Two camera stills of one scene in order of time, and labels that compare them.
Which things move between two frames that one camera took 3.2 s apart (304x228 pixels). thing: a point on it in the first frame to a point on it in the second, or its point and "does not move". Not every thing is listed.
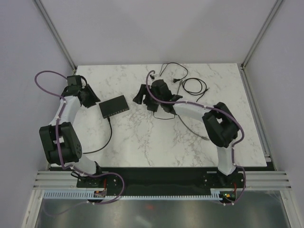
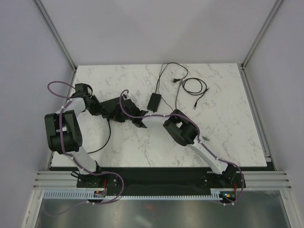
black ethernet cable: (204, 89) does not move
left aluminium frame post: (55, 33) does not move
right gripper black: (143, 90) to (120, 121)
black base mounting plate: (162, 182) does not move
